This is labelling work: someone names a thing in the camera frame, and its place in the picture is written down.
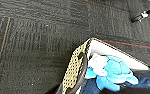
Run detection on light blue plush turtle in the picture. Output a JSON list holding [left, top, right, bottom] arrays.
[[85, 53, 139, 93]]

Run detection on black wire shelf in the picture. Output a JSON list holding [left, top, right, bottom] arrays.
[[130, 5, 150, 24]]

